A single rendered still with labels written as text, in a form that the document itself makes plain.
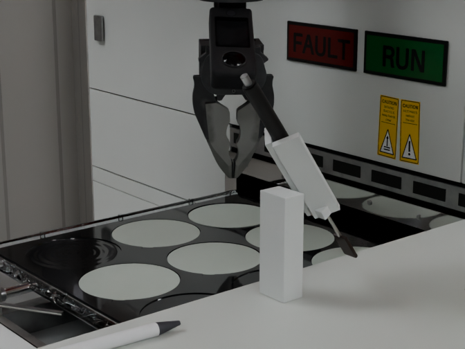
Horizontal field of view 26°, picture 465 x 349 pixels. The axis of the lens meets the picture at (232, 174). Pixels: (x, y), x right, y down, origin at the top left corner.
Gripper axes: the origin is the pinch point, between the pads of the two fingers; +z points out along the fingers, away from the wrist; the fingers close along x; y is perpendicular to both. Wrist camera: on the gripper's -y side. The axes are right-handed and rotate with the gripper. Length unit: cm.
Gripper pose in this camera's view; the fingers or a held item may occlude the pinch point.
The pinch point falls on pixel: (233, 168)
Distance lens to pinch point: 114.0
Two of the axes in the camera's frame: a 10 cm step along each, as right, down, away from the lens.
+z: 0.0, 9.7, 2.6
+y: -0.7, -2.6, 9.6
